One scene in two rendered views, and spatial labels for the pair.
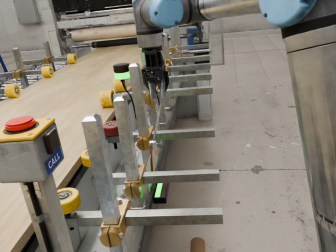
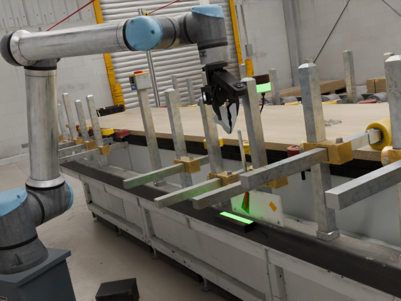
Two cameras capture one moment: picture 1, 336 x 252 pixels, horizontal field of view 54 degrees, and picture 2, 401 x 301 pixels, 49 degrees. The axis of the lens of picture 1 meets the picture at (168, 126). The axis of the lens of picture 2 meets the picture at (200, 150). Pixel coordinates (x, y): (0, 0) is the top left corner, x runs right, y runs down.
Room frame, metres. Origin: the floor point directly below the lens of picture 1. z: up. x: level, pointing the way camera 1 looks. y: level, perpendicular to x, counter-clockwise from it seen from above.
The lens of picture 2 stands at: (2.13, -0.88, 1.22)
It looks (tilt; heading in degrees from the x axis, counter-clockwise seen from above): 11 degrees down; 141
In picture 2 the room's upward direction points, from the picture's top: 10 degrees counter-clockwise
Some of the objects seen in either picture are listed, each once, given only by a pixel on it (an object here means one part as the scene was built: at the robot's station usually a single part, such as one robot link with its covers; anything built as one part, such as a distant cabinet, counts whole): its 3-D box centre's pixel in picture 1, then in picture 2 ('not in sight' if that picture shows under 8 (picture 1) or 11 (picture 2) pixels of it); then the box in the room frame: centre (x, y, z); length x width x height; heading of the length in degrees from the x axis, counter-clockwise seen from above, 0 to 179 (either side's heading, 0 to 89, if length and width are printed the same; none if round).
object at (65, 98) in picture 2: not in sight; (72, 127); (-0.79, 0.38, 0.94); 0.03 x 0.03 x 0.48; 82
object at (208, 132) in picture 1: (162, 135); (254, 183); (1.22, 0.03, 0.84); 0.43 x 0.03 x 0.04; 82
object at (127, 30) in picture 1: (128, 30); not in sight; (3.60, 0.30, 1.05); 1.43 x 0.12 x 0.12; 82
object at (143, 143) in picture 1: (145, 137); (267, 175); (1.21, 0.10, 0.85); 0.13 x 0.06 x 0.05; 172
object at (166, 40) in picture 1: (168, 70); not in sight; (2.18, -0.05, 0.89); 0.03 x 0.03 x 0.48; 82
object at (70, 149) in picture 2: not in sight; (80, 147); (-0.51, 0.28, 0.83); 0.43 x 0.03 x 0.04; 82
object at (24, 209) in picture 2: not in sight; (12, 215); (0.42, -0.45, 0.79); 0.17 x 0.15 x 0.18; 112
